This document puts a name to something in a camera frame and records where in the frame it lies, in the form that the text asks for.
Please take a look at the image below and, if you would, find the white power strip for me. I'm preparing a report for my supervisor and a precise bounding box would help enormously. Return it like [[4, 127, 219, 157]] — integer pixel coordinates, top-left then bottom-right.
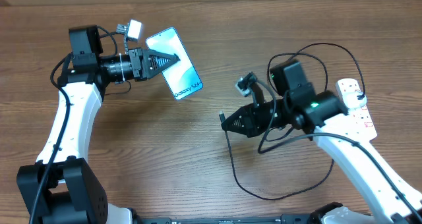
[[336, 78, 377, 140]]

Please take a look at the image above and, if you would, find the black USB charging cable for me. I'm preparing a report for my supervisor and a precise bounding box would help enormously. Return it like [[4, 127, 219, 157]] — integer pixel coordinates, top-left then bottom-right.
[[218, 42, 367, 202]]

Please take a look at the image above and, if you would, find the white charger plug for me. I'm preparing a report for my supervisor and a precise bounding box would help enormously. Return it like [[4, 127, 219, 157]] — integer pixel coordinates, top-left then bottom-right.
[[341, 91, 367, 109]]

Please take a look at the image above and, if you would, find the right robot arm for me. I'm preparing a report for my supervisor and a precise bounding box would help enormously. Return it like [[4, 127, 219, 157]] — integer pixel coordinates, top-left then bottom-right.
[[220, 60, 421, 223]]

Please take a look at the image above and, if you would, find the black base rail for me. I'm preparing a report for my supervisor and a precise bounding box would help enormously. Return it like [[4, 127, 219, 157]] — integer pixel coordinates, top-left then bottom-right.
[[138, 213, 310, 224]]

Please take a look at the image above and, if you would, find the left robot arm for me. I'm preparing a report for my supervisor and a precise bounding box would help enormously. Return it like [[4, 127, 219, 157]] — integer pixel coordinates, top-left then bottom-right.
[[16, 25, 180, 223]]

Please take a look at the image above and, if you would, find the blue Galaxy smartphone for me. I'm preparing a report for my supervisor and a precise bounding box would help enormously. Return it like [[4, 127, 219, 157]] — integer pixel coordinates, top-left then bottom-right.
[[146, 27, 203, 100]]

